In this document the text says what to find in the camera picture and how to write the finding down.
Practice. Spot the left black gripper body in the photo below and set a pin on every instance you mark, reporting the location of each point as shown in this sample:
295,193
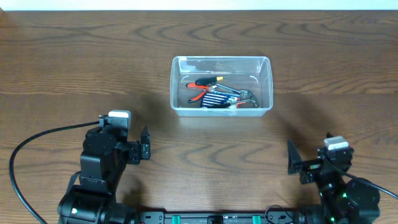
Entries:
137,150

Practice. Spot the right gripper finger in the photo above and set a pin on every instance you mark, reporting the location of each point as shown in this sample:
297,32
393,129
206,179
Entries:
294,159
328,135

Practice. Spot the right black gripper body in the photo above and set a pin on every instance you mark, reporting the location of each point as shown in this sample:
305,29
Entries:
306,166

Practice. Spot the red handled cutting pliers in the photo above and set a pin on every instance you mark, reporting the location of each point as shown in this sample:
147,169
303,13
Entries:
199,90

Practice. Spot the clear plastic container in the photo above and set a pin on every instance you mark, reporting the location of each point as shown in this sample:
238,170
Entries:
251,73

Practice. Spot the blue precision screwdriver set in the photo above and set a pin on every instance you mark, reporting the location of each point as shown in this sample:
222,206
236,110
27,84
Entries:
211,98

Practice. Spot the small claw hammer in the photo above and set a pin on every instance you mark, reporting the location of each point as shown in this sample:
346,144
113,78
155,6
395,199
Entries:
249,98

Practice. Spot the silver combination wrench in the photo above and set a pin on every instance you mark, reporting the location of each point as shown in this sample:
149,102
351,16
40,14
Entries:
241,93

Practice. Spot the black yellow screwdriver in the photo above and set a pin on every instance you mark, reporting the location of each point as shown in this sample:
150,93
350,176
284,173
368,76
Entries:
209,80

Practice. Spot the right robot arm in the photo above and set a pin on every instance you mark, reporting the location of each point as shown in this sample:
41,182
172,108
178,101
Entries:
355,201

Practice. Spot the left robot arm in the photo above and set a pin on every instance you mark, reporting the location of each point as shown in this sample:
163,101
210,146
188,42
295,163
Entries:
91,194

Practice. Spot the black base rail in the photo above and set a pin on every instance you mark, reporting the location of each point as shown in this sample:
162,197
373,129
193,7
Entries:
272,215

